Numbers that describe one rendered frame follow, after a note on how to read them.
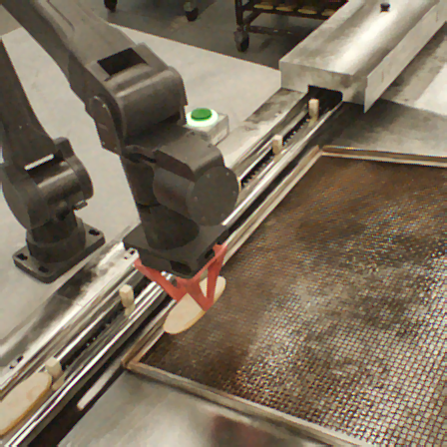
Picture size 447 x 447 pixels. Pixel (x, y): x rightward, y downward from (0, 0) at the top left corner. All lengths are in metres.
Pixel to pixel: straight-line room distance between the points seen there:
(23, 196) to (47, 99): 0.61
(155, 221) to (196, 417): 0.21
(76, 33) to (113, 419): 0.39
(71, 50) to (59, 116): 0.80
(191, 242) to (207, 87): 0.81
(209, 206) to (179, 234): 0.09
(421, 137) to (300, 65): 0.26
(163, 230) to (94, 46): 0.19
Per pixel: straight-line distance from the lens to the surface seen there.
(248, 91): 1.44
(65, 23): 0.69
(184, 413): 0.73
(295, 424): 0.68
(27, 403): 0.84
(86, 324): 0.92
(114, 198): 1.17
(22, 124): 0.95
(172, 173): 0.61
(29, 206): 0.94
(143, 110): 0.62
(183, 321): 0.76
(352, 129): 1.30
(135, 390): 0.78
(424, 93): 1.44
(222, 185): 0.61
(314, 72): 1.31
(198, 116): 1.19
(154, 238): 0.70
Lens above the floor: 1.49
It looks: 38 degrees down
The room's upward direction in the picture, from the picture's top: 6 degrees counter-clockwise
